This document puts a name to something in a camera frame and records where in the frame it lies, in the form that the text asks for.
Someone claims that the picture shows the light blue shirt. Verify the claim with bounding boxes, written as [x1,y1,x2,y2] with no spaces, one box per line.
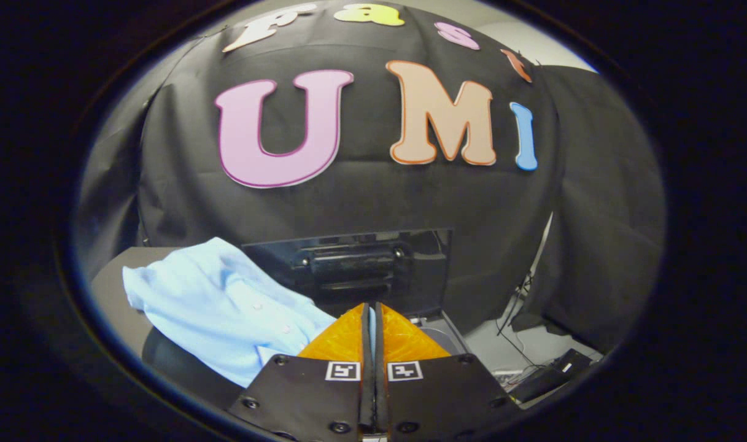
[123,238,339,389]

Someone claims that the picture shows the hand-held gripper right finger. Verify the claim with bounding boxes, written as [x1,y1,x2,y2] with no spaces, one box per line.
[374,302,524,442]

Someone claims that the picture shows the beige and dark cabinet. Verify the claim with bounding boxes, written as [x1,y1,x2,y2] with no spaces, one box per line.
[90,246,246,411]

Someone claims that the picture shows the black backdrop cloth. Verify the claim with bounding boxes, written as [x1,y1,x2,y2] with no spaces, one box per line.
[75,3,666,355]

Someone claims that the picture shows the floor cables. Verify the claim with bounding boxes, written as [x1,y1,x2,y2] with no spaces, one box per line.
[495,276,549,376]

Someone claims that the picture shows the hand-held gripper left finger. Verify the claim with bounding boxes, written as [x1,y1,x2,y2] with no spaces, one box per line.
[229,302,374,442]

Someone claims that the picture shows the light stand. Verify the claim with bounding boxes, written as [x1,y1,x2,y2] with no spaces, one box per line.
[521,212,555,295]

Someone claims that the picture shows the black box on floor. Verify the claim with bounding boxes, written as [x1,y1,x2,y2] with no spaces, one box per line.
[507,349,594,405]

